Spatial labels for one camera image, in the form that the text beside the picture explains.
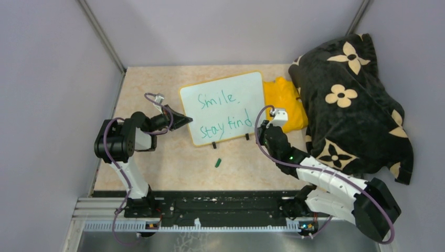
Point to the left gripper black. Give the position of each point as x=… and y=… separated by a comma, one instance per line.
x=175, y=122

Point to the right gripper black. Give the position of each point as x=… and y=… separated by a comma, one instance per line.
x=261, y=130

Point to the yellow-framed whiteboard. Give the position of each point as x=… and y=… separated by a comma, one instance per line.
x=223, y=109

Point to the green marker cap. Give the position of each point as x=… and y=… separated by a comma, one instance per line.
x=218, y=162

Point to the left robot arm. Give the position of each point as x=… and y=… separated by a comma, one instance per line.
x=117, y=141

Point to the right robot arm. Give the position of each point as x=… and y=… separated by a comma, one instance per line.
x=369, y=205

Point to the yellow folded cloth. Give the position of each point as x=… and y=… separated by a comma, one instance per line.
x=282, y=93

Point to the black floral blanket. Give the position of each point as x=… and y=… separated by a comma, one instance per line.
x=355, y=126

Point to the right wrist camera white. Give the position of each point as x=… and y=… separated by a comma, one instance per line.
x=279, y=117

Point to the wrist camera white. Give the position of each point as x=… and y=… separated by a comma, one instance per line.
x=279, y=117
x=158, y=99

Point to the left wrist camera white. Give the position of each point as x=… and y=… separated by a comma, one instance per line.
x=158, y=99

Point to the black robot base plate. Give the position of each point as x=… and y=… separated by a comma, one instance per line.
x=233, y=210

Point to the aluminium rail frame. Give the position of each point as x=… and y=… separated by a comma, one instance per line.
x=101, y=213

